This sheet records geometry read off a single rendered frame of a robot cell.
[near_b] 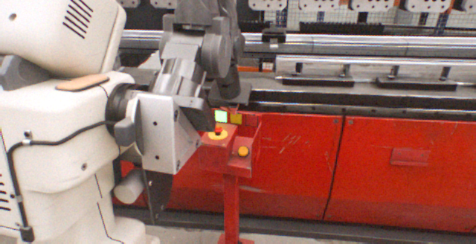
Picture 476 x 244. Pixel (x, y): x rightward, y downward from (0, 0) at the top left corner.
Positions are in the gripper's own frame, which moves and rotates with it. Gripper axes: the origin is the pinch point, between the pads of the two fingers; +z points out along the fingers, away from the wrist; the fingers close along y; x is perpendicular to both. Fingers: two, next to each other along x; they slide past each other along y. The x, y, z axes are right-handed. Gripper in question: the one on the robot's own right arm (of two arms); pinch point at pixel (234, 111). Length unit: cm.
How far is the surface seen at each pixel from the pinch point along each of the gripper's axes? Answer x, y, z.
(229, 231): 16, 7, 71
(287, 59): -50, -9, 28
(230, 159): -0.8, 6.0, 33.1
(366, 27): -93, -45, 44
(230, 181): 2.8, 6.7, 45.2
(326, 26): -90, -24, 42
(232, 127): -13.3, 7.8, 31.0
